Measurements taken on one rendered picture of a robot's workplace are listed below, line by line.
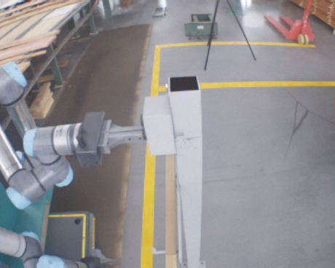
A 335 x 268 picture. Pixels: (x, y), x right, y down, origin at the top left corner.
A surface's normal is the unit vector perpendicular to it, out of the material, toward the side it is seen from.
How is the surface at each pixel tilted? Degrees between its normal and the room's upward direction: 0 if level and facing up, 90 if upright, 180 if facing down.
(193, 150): 90
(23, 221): 0
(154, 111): 0
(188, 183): 90
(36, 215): 0
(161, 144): 90
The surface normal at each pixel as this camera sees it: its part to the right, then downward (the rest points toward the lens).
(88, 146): -0.10, -0.68
